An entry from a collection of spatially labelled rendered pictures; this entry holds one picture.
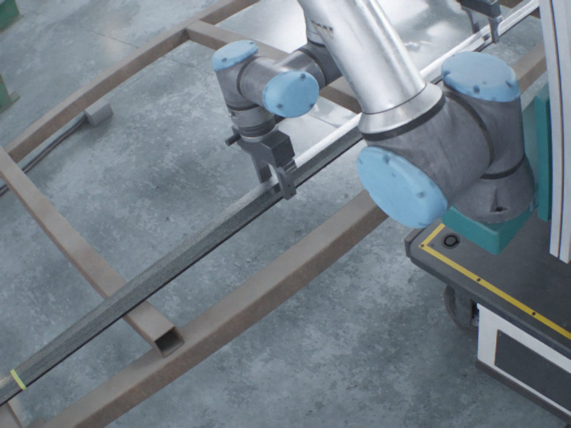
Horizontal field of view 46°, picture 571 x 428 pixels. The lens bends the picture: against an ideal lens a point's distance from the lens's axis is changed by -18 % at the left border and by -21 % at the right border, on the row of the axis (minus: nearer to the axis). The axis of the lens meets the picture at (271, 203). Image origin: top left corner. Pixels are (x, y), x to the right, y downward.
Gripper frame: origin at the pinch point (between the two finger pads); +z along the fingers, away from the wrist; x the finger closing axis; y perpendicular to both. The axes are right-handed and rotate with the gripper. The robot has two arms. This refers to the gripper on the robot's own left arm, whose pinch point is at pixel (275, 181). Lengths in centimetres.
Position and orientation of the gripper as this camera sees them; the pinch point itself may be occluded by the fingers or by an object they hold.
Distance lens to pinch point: 167.2
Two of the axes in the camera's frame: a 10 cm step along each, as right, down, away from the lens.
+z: 2.4, 7.2, 6.5
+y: -7.6, 5.6, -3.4
